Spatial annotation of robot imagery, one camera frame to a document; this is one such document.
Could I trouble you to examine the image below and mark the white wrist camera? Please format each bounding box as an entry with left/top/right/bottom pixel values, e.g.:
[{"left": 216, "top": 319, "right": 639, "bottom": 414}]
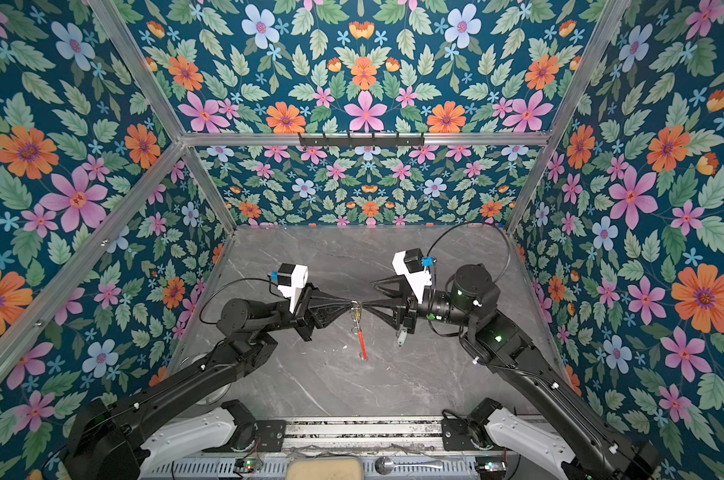
[
  {"left": 270, "top": 263, "right": 309, "bottom": 313},
  {"left": 392, "top": 248, "right": 433, "bottom": 303}
]

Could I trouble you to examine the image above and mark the large keyring with red grip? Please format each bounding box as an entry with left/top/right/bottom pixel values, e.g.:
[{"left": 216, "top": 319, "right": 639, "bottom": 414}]
[{"left": 350, "top": 301, "right": 369, "bottom": 362}]

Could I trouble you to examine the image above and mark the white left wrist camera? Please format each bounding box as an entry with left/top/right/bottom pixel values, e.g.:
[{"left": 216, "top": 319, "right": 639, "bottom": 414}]
[{"left": 270, "top": 263, "right": 309, "bottom": 313}]

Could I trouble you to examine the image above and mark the aluminium frame horizontal bar back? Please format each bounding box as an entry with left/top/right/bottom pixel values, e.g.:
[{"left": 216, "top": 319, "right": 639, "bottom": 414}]
[{"left": 182, "top": 132, "right": 550, "bottom": 148}]

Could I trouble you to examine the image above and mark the aluminium frame corner post left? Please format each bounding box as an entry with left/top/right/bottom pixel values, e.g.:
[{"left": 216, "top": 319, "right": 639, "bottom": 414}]
[{"left": 90, "top": 1, "right": 235, "bottom": 235}]

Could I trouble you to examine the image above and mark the aluminium frame corner post right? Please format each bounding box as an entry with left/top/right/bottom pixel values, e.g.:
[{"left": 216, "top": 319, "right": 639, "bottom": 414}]
[{"left": 506, "top": 0, "right": 631, "bottom": 238}]

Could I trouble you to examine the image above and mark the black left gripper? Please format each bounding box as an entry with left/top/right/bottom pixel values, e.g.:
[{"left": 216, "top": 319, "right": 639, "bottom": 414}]
[{"left": 258, "top": 282, "right": 351, "bottom": 345}]

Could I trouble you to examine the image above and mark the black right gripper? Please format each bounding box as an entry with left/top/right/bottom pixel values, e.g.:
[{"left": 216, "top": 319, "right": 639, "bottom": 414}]
[{"left": 367, "top": 274, "right": 482, "bottom": 338}]

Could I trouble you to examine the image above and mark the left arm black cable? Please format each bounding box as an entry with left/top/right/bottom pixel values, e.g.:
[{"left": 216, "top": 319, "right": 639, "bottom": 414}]
[{"left": 198, "top": 277, "right": 276, "bottom": 326}]

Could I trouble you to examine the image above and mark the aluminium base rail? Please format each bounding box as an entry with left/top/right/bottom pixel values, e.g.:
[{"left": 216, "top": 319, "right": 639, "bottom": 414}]
[{"left": 157, "top": 415, "right": 609, "bottom": 457}]

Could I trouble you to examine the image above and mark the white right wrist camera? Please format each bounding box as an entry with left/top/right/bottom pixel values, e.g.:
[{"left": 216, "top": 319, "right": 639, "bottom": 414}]
[{"left": 392, "top": 248, "right": 433, "bottom": 303}]

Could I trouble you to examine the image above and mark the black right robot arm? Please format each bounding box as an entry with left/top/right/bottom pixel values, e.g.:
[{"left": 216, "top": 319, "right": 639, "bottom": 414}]
[{"left": 365, "top": 264, "right": 661, "bottom": 479}]

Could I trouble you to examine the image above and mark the aluminium frame corner post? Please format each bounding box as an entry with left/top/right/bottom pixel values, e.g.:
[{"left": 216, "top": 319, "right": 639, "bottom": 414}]
[
  {"left": 506, "top": 0, "right": 631, "bottom": 238},
  {"left": 90, "top": 1, "right": 235, "bottom": 235}
]

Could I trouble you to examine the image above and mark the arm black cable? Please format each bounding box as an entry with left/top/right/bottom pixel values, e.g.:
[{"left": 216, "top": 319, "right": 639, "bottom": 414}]
[
  {"left": 426, "top": 220, "right": 513, "bottom": 286},
  {"left": 198, "top": 277, "right": 276, "bottom": 326}
]

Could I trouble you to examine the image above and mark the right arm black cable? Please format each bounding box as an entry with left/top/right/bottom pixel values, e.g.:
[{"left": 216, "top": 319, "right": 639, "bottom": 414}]
[{"left": 426, "top": 220, "right": 513, "bottom": 286}]

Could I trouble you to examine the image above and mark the black hook rack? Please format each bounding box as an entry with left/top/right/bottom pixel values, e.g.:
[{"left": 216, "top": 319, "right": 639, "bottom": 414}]
[{"left": 298, "top": 133, "right": 426, "bottom": 148}]

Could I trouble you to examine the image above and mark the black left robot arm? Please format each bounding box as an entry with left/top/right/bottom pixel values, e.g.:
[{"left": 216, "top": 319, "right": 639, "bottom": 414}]
[{"left": 61, "top": 285, "right": 354, "bottom": 479}]

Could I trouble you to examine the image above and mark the beige pad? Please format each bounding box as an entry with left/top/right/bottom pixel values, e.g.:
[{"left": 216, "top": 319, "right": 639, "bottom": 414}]
[{"left": 285, "top": 458, "right": 364, "bottom": 480}]

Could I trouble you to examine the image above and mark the aluminium frame bar left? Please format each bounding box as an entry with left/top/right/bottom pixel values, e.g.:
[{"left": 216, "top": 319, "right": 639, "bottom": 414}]
[{"left": 0, "top": 141, "right": 185, "bottom": 385}]

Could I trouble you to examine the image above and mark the metal spoon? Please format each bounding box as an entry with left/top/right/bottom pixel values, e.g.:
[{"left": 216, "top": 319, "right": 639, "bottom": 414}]
[{"left": 374, "top": 456, "right": 444, "bottom": 476}]

